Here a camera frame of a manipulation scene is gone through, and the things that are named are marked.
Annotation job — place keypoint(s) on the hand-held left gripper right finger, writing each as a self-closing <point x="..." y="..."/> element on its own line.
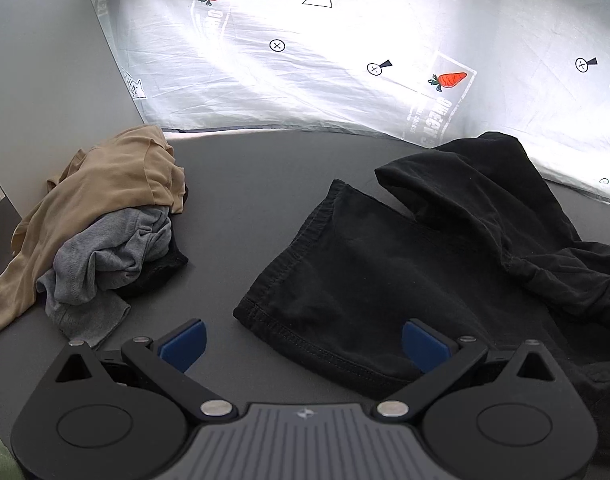
<point x="425" y="347"/>

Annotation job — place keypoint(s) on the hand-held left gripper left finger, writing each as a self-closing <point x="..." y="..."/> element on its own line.
<point x="184" y="346"/>

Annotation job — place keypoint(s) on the white carrot print sheet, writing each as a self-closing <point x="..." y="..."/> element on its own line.
<point x="335" y="100"/>

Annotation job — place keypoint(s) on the grey garment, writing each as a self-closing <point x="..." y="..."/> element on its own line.
<point x="100" y="255"/>

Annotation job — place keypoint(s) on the grey panel board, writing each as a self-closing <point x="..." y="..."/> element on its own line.
<point x="45" y="85"/>

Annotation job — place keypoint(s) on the beige garment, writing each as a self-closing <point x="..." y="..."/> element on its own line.
<point x="85" y="190"/>

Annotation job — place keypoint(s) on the black pants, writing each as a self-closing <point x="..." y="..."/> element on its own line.
<point x="360" y="270"/>

